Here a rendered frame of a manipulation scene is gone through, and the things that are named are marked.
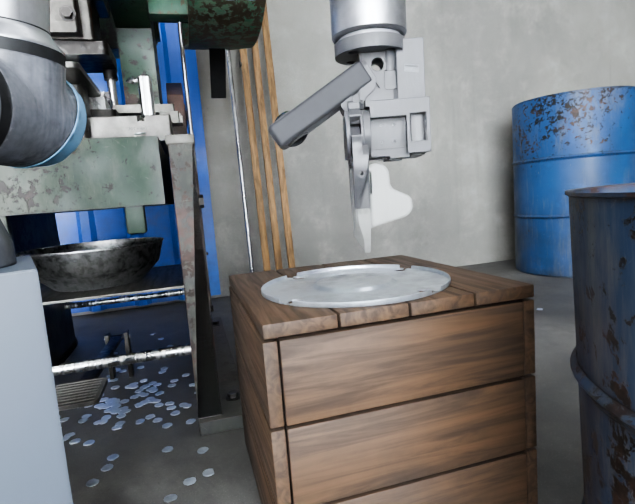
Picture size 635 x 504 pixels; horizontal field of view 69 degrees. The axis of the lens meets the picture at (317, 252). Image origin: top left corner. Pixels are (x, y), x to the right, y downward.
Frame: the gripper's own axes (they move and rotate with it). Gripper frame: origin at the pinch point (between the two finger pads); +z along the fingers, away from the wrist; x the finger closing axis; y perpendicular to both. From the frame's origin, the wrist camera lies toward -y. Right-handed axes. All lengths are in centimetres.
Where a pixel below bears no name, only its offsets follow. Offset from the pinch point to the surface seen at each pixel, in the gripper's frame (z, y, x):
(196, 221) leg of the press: -1, -31, 47
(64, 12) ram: -48, -58, 57
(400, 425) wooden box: 25.0, 4.4, 7.2
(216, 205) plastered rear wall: -2, -60, 190
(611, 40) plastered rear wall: -88, 185, 264
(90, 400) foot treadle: 29, -48, 28
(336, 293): 9.1, -2.7, 15.7
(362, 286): 8.5, 1.1, 16.4
